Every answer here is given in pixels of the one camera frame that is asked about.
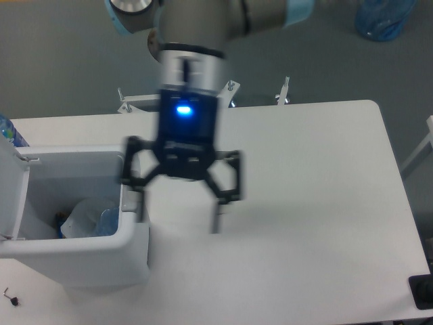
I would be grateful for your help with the clear plastic wrapper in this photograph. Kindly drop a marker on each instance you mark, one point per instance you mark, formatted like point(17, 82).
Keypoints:
point(84, 216)

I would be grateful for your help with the white pedestal foot brackets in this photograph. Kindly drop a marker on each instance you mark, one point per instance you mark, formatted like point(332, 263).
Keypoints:
point(149, 103)

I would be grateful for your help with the white frame at right edge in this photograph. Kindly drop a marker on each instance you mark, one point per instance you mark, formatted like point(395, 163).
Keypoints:
point(419, 154)

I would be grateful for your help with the small dark clip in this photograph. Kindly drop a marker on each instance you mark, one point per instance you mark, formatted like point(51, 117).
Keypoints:
point(15, 301)

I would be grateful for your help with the small black allen key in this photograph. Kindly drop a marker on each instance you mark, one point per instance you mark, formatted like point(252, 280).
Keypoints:
point(5, 294)

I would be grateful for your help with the black device at table edge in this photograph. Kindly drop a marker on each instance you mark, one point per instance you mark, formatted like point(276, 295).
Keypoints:
point(421, 289)

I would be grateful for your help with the blue labelled bottle at edge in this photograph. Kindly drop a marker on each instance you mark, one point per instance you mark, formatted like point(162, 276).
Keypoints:
point(11, 133)

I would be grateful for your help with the blue snack wrapper in bin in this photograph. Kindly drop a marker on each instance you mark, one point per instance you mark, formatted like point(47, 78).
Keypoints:
point(60, 219)

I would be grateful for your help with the clear plastic water bottle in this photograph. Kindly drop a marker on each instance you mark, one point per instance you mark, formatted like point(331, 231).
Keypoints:
point(107, 224)

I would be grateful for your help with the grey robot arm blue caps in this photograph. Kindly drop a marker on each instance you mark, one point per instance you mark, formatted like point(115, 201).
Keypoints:
point(192, 37)

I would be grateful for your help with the white trash can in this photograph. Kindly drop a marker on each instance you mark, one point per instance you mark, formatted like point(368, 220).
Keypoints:
point(38, 182)

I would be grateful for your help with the blue plastic bag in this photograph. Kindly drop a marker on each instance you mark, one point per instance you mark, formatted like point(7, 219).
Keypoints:
point(382, 21)

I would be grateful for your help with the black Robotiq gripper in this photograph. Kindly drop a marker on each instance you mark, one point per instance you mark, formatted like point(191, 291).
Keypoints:
point(184, 148)

